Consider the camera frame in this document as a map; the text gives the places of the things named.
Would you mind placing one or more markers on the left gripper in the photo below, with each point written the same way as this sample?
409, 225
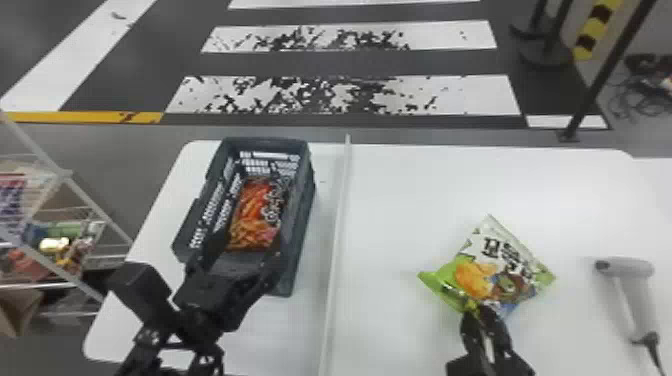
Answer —
226, 294

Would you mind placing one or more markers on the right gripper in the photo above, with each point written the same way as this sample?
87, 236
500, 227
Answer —
493, 367

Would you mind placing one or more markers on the green snack packet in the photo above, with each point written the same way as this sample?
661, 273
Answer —
488, 273

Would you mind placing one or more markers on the black basket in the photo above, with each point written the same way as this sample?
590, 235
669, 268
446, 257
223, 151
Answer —
302, 199

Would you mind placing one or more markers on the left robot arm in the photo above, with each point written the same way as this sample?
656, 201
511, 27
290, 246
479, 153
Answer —
202, 344

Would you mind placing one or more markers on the red snack packet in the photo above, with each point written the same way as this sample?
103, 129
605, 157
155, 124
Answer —
257, 215

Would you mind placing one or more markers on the hand scanner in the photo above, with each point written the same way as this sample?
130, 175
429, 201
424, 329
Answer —
630, 283

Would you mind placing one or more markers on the black pole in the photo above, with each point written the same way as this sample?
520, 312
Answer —
604, 73

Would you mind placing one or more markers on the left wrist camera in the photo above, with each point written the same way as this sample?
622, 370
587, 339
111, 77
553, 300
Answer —
140, 294

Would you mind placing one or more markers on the yellow black striped post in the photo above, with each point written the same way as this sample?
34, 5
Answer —
596, 26

